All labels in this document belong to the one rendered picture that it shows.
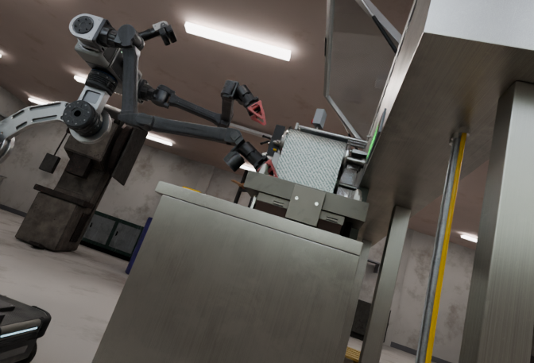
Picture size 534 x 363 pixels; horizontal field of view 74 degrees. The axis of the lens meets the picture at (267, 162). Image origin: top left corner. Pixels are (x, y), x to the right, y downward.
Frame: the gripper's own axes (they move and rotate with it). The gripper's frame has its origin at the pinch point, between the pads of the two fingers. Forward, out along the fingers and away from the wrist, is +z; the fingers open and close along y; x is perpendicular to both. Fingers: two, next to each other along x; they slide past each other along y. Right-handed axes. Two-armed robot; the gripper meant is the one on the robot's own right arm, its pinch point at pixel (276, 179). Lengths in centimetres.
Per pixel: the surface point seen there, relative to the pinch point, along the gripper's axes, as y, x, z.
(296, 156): 0.2, 12.1, -1.3
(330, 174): 0.2, 16.4, 12.9
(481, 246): 73, 6, 50
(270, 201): 19.0, -8.6, 9.5
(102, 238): -595, -288, -341
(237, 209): 26.0, -17.9, 6.2
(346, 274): 26.0, -7.6, 41.2
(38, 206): -348, -246, -324
